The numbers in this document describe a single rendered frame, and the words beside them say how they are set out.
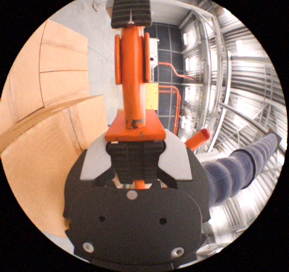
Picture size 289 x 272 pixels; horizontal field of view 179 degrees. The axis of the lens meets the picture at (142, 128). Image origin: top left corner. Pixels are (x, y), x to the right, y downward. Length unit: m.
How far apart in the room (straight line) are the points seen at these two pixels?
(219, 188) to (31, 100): 0.85
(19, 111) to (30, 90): 0.12
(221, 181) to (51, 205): 0.41
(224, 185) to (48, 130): 0.44
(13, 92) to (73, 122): 0.44
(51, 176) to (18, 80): 0.50
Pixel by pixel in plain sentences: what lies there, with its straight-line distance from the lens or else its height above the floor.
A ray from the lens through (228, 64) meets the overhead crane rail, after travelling 2.66.
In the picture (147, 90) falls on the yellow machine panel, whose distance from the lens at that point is 7.45.
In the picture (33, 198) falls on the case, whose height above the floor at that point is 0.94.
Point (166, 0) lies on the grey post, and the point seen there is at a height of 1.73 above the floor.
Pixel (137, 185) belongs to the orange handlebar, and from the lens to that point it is 0.18.
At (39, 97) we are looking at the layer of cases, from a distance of 0.62.
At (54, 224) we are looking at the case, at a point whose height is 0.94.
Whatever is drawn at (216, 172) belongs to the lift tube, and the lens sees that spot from 0.35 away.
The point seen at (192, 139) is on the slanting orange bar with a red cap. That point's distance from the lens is 0.16.
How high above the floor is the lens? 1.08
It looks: 1 degrees up
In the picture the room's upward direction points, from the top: 88 degrees clockwise
